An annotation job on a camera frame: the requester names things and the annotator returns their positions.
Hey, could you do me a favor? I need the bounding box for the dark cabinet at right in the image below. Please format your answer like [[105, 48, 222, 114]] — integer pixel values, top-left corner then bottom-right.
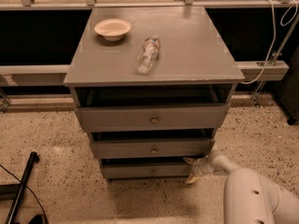
[[275, 47, 299, 125]]

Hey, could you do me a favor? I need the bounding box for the grey top drawer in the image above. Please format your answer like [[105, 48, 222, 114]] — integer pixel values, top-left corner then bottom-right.
[[75, 105, 229, 133]]

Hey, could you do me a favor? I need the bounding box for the black shoe tip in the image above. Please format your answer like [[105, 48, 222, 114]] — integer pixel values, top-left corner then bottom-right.
[[28, 215, 47, 224]]

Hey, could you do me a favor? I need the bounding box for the white paper bowl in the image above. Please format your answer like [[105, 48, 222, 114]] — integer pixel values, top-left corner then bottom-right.
[[94, 19, 131, 41]]

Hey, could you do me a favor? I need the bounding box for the white hanging cable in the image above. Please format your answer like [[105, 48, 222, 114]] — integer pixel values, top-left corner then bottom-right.
[[239, 0, 299, 86]]

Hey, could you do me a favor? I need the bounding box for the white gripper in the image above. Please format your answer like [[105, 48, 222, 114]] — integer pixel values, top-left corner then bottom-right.
[[182, 157, 215, 184]]

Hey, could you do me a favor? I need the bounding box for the black stand leg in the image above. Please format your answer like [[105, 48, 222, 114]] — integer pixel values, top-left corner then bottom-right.
[[0, 152, 39, 224]]

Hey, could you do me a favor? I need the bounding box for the metal railing frame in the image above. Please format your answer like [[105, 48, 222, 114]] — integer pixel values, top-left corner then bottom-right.
[[0, 0, 299, 114]]

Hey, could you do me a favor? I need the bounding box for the grey bottom drawer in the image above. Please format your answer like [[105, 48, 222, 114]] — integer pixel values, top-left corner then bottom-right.
[[101, 162, 192, 179]]

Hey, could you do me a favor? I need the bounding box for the grey drawer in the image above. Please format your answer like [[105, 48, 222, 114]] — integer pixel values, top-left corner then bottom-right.
[[75, 105, 229, 133], [90, 138, 215, 159], [101, 162, 192, 179]]

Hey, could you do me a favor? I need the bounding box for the grey middle drawer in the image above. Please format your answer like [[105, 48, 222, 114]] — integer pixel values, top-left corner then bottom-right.
[[90, 138, 215, 159]]

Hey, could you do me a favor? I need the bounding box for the black floor cable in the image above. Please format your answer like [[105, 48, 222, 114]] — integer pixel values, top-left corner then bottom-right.
[[0, 163, 50, 224]]

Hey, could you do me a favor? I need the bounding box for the clear plastic water bottle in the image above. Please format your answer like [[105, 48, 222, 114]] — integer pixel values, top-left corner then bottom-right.
[[135, 35, 161, 74]]

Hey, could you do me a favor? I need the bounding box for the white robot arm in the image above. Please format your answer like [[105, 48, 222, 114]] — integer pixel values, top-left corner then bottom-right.
[[184, 151, 299, 224]]

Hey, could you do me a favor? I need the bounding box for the grey wooden drawer cabinet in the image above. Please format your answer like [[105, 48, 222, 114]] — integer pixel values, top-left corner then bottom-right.
[[64, 7, 243, 167]]

